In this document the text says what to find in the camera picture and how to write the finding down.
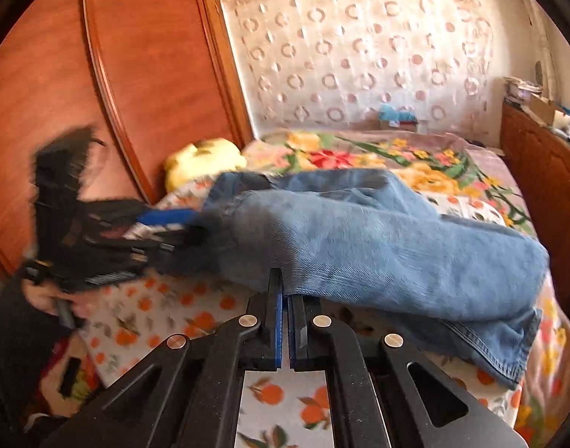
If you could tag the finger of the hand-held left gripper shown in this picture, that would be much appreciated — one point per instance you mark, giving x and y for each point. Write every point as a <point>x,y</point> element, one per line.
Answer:
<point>168,218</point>
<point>168,245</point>

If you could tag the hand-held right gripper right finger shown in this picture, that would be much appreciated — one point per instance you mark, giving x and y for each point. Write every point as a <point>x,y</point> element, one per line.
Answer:
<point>294,331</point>

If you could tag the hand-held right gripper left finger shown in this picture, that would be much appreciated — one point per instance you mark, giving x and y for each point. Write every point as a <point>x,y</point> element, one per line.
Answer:
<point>279,331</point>

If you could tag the blue denim pants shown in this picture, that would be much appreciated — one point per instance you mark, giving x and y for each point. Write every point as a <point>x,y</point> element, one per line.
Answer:
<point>383,252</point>

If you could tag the person's left hand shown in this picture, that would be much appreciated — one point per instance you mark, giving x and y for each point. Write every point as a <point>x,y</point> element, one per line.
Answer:
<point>44,301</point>

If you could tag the orange fruit print bedsheet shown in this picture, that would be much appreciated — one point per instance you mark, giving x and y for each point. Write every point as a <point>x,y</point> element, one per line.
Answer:
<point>173,303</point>

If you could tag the yellow plush toy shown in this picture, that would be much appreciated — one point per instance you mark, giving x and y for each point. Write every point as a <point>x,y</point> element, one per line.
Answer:
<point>201,161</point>

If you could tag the wooden slatted wardrobe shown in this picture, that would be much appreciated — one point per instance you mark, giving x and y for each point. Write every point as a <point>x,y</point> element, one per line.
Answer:
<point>149,79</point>

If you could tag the floral blanket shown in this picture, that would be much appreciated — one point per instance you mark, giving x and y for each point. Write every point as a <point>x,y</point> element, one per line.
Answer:
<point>350,154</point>

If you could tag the small floral print sheet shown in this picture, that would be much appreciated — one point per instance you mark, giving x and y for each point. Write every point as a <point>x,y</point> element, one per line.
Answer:
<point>476,210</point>

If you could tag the brown box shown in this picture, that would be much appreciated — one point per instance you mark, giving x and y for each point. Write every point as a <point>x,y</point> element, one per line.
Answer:
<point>406,126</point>

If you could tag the teal cloth bundle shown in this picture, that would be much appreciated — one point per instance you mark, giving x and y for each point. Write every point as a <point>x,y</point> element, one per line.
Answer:
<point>394,113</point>

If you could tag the circle-patterned lace curtain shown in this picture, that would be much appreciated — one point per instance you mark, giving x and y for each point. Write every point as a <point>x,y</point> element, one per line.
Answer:
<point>350,56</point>

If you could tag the wooden sideboard cabinet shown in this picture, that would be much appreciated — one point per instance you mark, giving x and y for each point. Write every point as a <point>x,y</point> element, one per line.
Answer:
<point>537,163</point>

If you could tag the stack of papers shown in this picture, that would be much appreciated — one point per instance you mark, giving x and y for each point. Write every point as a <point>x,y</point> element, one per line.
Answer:
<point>521,88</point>

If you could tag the cardboard box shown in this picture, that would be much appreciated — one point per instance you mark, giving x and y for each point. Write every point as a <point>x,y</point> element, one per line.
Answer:
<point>544,107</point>

